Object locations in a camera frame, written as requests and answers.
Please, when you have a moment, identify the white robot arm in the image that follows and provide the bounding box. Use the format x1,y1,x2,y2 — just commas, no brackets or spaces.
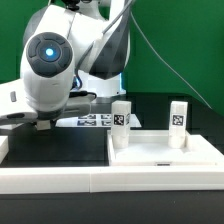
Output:
0,0,132,125

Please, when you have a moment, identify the white sheet with markers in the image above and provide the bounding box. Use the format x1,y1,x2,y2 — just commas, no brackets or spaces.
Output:
56,114,141,127

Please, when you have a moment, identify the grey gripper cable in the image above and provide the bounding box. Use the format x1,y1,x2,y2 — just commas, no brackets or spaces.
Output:
74,0,213,110

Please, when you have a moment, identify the white square table top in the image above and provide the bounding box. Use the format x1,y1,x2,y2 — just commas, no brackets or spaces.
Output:
107,130,224,166

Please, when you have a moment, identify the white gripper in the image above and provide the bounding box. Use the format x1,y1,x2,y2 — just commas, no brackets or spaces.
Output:
0,79,96,126

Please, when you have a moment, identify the white U-shaped obstacle fence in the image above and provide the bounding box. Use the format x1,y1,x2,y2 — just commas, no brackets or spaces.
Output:
0,134,224,195

